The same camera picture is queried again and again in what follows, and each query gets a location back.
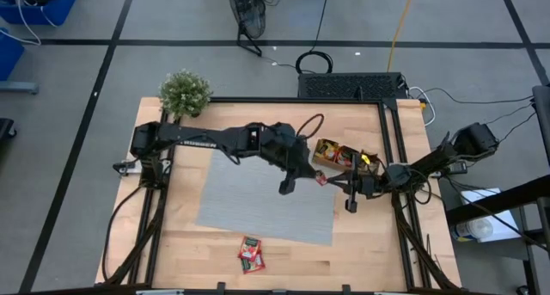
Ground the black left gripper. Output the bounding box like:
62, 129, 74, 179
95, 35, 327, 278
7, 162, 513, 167
260, 123, 321, 196

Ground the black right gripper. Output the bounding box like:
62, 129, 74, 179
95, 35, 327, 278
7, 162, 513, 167
326, 152, 388, 213

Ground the wooden tea organizer box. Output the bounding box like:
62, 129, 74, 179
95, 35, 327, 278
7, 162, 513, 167
311, 138, 382, 176

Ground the grey woven placemat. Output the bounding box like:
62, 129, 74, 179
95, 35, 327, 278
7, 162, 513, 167
195, 146, 340, 247

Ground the black perforated computer case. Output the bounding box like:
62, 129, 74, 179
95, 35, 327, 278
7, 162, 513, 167
297, 71, 408, 101

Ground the clear plastic bottle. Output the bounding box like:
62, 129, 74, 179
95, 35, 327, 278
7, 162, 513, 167
449, 218, 494, 243

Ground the green plant in black pot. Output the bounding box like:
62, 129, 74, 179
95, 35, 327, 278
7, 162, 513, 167
158, 70, 215, 120

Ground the white paper sheet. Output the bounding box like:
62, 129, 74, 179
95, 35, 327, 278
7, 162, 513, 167
458, 187, 522, 243

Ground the black metal cart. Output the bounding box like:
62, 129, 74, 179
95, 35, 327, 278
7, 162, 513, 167
445, 84, 550, 295

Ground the black floor fan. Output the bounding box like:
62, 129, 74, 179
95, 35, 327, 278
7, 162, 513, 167
226, 0, 268, 58

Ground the blue plastic bin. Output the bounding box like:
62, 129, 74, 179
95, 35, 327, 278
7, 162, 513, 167
0, 0, 78, 27
0, 28, 26, 82

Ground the grey flat platform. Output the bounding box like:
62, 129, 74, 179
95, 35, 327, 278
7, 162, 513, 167
0, 80, 40, 95

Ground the black caster foot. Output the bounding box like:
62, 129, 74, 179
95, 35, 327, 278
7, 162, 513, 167
0, 117, 18, 140

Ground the black left camera cable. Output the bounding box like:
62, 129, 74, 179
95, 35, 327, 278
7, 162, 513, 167
295, 113, 326, 140

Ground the black camera cable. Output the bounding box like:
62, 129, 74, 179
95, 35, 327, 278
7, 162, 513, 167
406, 169, 432, 206
295, 113, 326, 140

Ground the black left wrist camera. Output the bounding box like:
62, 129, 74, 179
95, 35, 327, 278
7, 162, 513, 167
272, 121, 298, 142

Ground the black aluminium table frame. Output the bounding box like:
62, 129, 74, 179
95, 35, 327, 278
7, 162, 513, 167
95, 95, 463, 295

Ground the black right camera cable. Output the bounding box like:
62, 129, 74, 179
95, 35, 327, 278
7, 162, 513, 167
406, 169, 432, 206

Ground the white cable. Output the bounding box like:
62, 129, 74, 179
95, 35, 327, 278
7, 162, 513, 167
0, 0, 59, 46
406, 86, 437, 128

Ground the black coiled cable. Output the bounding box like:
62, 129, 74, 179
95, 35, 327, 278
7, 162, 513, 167
294, 0, 334, 76

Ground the yellow power cable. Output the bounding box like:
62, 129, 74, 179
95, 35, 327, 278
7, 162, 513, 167
386, 0, 419, 73

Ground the thin black floor cable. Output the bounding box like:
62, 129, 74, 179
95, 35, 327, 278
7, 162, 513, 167
419, 87, 535, 106

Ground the black arm base cable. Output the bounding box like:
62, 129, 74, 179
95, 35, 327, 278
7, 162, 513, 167
101, 183, 150, 284

